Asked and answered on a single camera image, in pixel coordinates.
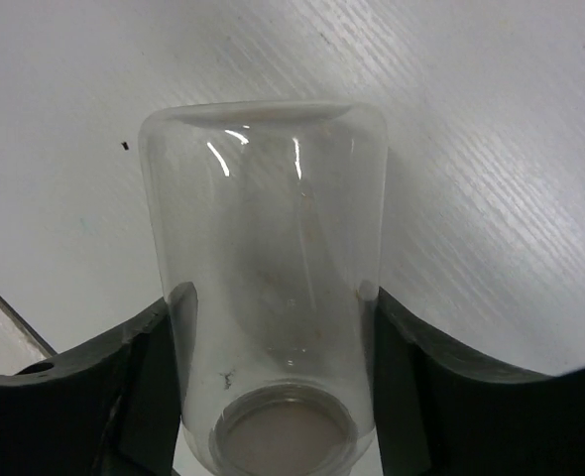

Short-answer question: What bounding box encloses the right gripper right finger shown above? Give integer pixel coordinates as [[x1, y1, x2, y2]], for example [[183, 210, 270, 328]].
[[357, 282, 585, 475]]

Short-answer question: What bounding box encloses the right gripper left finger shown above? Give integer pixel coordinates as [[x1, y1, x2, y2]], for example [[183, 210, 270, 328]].
[[0, 296, 179, 475]]

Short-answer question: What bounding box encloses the clear jar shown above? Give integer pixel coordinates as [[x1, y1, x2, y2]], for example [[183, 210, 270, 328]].
[[139, 101, 388, 475]]

